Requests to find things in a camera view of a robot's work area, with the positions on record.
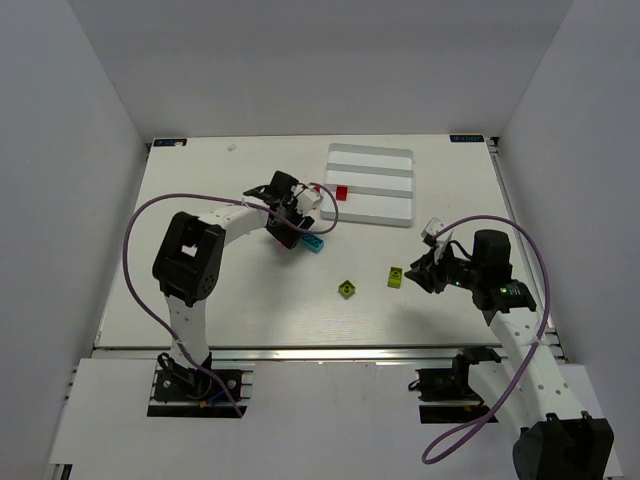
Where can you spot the white three-compartment tray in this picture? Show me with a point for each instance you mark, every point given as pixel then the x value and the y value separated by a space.
pixel 380 184

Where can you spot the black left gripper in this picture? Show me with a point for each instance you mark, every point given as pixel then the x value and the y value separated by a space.
pixel 288 230

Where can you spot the blue lego brick long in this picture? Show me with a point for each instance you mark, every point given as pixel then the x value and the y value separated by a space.
pixel 312 242

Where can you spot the blue label left corner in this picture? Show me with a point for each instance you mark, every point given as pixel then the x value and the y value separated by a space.
pixel 169 142

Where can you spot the blue label corner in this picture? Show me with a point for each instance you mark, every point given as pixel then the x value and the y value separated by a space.
pixel 466 138
pixel 169 142

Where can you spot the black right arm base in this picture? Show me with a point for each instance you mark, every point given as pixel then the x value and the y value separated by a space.
pixel 445 382

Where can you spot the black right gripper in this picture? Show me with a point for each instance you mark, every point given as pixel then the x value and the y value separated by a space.
pixel 430 272

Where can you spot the red lego brick small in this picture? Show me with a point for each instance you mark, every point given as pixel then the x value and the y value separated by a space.
pixel 341 193

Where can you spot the blue label right corner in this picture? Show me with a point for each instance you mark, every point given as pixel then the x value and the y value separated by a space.
pixel 466 138

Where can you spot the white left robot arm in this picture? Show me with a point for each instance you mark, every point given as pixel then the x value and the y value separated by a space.
pixel 188 263

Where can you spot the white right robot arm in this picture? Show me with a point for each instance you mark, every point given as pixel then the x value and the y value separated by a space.
pixel 555 436

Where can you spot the green lego brick square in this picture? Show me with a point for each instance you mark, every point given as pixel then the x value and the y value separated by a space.
pixel 346 289

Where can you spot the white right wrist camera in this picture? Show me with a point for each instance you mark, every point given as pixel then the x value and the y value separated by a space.
pixel 433 237

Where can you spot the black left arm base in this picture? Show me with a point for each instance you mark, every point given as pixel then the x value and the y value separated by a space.
pixel 175 383

